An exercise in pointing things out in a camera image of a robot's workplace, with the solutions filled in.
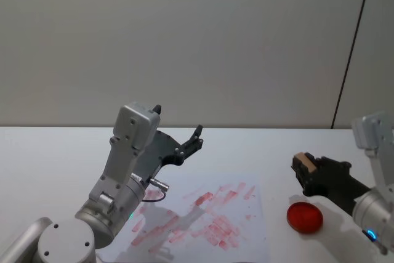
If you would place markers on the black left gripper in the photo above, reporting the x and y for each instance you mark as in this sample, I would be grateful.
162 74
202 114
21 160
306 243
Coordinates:
155 155

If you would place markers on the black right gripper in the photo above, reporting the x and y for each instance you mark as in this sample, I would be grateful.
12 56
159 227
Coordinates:
334 180

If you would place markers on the small wooden stamp block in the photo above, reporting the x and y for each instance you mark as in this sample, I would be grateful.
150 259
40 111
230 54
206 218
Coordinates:
306 160

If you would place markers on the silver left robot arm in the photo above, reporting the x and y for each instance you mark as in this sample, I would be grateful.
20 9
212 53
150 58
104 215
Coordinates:
123 152

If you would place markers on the round red ink pad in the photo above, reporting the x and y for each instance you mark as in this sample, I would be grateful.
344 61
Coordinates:
304 216

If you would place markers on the white paper with red marks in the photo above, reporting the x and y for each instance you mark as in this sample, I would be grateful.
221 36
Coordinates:
215 210

